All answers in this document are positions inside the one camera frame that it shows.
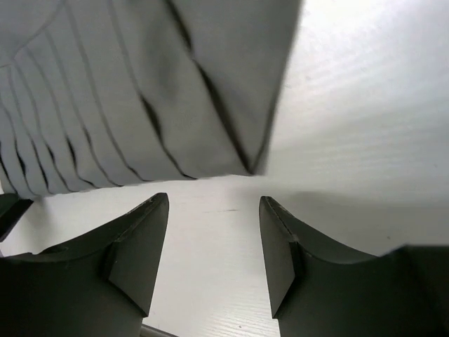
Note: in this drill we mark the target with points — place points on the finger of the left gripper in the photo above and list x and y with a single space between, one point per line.
12 208

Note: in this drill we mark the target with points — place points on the grey pleated skirt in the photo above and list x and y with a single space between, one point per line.
98 94

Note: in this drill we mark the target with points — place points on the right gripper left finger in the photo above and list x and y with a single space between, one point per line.
100 283

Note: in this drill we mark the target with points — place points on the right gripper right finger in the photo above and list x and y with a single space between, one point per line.
321 287

